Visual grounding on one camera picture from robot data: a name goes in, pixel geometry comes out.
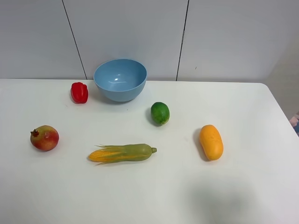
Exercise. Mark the red bell pepper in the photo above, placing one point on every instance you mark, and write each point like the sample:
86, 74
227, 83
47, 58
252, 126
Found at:
79, 92

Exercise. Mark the orange yellow mango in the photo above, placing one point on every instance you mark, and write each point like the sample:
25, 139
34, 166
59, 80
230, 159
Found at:
211, 142

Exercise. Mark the green lime fruit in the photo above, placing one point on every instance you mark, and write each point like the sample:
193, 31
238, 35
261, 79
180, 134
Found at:
160, 113

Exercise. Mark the person's hand at edge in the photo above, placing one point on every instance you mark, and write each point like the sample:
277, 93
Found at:
294, 121

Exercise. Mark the red yellow pomegranate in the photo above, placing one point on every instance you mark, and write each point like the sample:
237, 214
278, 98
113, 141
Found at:
44, 138

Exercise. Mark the corn cob with husk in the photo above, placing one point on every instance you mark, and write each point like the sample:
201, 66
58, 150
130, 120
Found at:
120, 153

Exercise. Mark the blue plastic bowl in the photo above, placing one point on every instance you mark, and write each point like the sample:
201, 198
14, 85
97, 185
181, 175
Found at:
120, 80

